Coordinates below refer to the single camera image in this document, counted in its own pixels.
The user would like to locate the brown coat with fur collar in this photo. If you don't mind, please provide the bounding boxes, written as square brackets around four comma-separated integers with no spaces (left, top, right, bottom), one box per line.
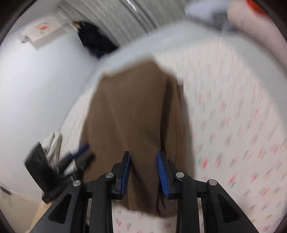
[80,61,188,217]

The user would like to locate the left hand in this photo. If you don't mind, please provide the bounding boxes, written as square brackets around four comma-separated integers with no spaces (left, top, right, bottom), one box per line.
[27,201,54,232]

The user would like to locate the cream cloth at bed edge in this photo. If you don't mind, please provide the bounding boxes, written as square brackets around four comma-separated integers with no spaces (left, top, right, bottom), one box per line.
[42,131,62,168]

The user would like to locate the floral cherry print bedsheet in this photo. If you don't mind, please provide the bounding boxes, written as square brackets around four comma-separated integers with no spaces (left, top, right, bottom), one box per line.
[59,35,287,233]

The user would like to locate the light grey bed cover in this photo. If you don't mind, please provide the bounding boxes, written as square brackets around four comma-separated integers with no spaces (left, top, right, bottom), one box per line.
[81,20,220,94]

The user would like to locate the grey dotted curtain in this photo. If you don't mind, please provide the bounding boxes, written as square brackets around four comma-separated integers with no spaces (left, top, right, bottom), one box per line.
[57,0,189,46]

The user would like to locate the folded lavender grey blanket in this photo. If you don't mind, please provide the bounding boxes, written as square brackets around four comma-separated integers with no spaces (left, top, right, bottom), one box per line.
[184,0,236,31]

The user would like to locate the long pink bolster pillow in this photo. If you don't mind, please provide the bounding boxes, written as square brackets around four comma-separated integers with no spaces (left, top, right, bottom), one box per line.
[227,1,286,67]

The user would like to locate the orange pumpkin plush cushion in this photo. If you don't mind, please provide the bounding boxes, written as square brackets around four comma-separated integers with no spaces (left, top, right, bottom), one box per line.
[246,0,267,16]

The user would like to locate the dark clothes hanging on wall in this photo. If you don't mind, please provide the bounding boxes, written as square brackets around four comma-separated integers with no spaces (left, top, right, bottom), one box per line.
[72,21,118,59]

